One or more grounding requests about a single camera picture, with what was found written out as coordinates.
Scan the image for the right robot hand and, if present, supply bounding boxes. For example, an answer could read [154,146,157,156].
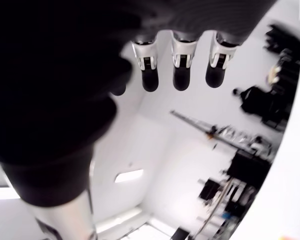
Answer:
[0,0,278,240]

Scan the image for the ceiling light panel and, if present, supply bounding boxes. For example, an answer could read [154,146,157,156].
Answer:
[114,169,145,184]
[0,186,22,201]

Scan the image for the black lab equipment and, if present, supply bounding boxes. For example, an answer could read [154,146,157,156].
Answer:
[233,86,295,131]

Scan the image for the black equipment rack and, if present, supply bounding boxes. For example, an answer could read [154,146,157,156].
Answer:
[264,23,300,54]

